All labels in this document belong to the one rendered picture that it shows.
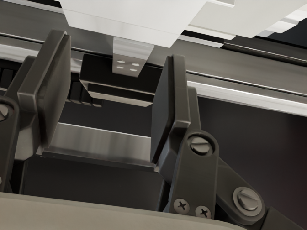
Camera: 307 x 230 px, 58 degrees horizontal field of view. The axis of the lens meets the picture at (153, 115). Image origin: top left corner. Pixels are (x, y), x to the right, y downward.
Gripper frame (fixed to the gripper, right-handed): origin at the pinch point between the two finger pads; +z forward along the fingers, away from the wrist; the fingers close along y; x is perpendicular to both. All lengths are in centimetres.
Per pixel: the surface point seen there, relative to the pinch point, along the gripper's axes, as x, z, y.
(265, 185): -51, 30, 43
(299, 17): -0.1, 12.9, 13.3
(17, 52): -21.9, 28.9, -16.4
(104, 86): -18.6, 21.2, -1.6
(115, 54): -8.7, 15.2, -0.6
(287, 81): -17.0, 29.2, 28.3
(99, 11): -1.6, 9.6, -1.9
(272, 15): 2.0, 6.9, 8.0
